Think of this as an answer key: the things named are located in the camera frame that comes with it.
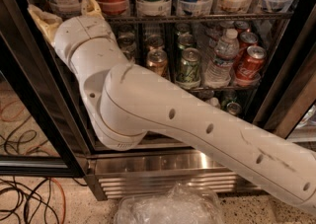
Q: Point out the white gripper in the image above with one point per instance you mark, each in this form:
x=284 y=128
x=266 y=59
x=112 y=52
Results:
x=80 y=33

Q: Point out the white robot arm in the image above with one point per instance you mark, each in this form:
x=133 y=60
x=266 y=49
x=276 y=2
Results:
x=124 y=101

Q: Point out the glass fridge door left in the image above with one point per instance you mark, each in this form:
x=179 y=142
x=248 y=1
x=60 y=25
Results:
x=31 y=145

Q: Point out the clear water bottle middle shelf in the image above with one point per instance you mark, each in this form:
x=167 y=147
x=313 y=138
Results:
x=217 y=73

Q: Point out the clear water bottle shelf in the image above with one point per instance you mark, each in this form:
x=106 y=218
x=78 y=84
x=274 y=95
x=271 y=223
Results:
x=217 y=73
x=214 y=102

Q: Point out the clear water bottle bottom shelf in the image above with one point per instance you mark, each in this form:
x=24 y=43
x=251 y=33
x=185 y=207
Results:
x=214 y=102

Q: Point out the green can bottom shelf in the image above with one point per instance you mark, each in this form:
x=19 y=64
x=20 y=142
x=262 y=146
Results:
x=234 y=108

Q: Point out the gold ginger ale can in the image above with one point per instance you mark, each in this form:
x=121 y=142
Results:
x=157 y=61

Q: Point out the green soda can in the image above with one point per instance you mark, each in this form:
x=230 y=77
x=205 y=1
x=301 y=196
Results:
x=188 y=69

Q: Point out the red Coca-Cola can behind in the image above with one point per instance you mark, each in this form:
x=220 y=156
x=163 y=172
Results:
x=246 y=39

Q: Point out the red coca-cola can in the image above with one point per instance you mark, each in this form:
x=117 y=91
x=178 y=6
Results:
x=246 y=39
x=250 y=64

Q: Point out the red Coca-Cola can front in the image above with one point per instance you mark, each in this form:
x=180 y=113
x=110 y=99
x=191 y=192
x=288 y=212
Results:
x=250 y=64

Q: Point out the clear plastic bag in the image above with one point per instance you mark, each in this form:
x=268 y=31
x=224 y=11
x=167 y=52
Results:
x=179 y=205

